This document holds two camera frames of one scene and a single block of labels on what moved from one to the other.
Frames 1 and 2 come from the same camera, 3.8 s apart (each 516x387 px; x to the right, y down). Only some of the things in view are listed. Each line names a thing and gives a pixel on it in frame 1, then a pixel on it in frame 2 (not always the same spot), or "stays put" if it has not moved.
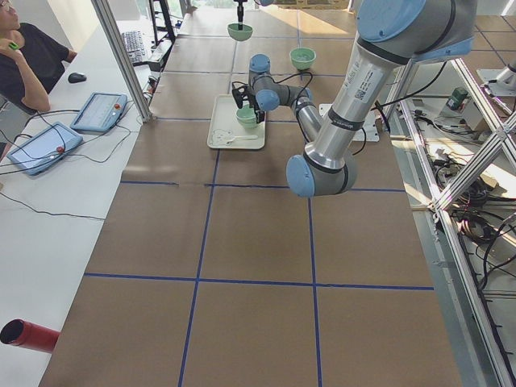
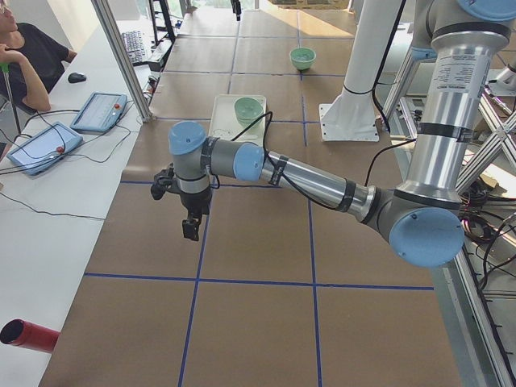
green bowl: x=239 y=35 to x=247 y=110
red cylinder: x=27 y=334 stays put
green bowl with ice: x=302 y=58 stays put
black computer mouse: x=75 y=77 stays put
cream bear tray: x=224 y=132 stays put
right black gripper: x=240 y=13 to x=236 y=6
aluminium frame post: x=142 y=106 stays put
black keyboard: x=134 y=46 stays put
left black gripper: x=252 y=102 to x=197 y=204
